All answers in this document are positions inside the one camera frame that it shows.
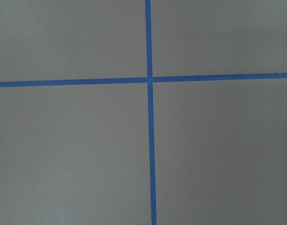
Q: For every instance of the blue tape line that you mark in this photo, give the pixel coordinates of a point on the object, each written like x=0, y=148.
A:
x=151, y=140
x=63, y=82

